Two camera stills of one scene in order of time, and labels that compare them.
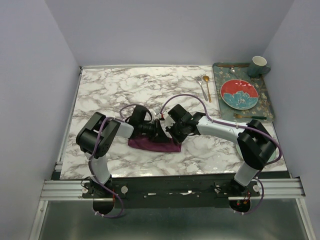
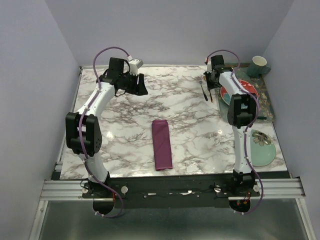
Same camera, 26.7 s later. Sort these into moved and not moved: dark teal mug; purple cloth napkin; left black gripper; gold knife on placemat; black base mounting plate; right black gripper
Moved: purple cloth napkin; right black gripper; left black gripper
Not moved: dark teal mug; gold knife on placemat; black base mounting plate
